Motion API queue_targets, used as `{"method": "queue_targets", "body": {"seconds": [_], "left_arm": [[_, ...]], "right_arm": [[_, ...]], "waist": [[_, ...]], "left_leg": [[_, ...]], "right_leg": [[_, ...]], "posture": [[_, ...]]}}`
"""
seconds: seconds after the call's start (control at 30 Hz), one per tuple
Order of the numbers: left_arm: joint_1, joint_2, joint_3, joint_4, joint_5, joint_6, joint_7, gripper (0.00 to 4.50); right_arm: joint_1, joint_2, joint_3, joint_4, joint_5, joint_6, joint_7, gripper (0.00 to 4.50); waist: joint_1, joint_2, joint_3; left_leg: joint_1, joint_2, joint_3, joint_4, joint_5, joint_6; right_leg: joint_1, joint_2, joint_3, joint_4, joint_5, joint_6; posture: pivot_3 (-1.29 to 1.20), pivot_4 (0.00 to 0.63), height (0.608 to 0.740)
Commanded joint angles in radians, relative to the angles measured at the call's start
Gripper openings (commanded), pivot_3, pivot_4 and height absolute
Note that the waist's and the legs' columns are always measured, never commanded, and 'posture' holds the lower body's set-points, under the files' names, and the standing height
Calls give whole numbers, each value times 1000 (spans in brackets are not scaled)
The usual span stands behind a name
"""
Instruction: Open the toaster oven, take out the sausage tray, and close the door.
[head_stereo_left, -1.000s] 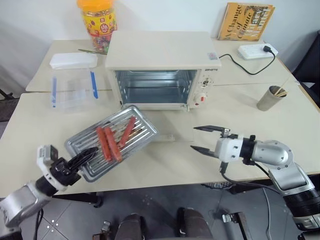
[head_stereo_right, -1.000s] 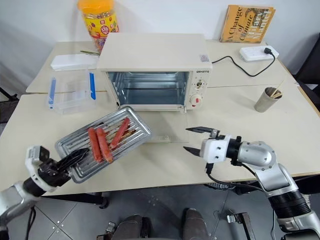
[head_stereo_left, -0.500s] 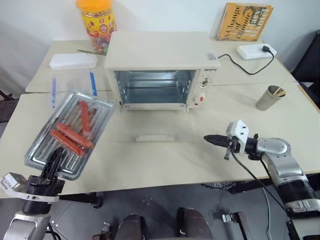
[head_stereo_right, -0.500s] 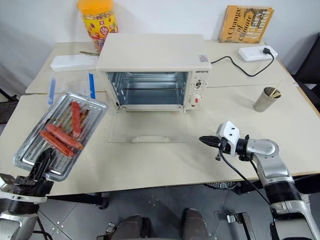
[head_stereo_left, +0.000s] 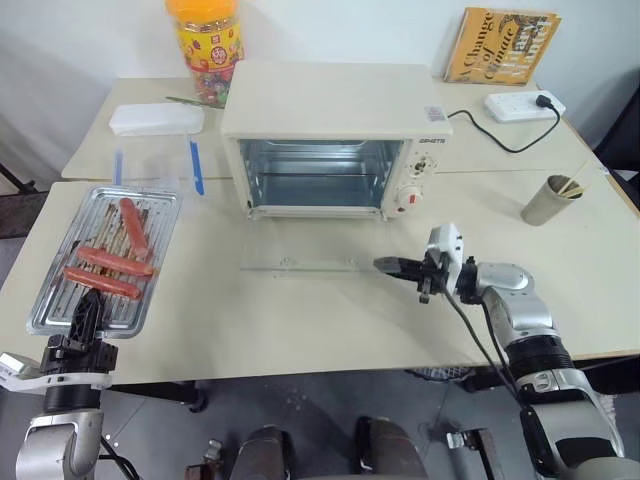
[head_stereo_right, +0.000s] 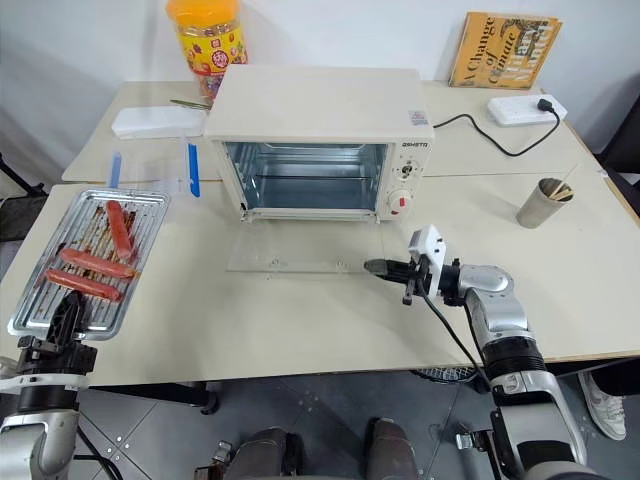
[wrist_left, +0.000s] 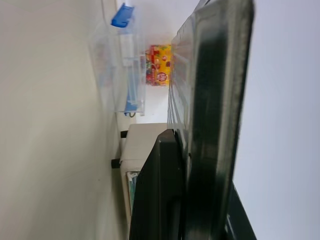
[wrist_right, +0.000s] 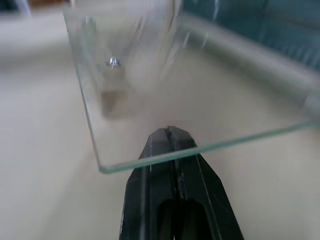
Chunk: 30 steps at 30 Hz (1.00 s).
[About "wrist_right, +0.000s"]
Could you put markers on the dark teal toaster oven body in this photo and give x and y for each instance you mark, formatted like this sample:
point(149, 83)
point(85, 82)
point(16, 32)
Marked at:
point(262, 27)

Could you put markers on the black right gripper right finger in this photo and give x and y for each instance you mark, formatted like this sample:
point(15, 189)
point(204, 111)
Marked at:
point(205, 200)

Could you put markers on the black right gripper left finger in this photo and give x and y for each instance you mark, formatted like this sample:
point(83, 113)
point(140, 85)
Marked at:
point(150, 200)

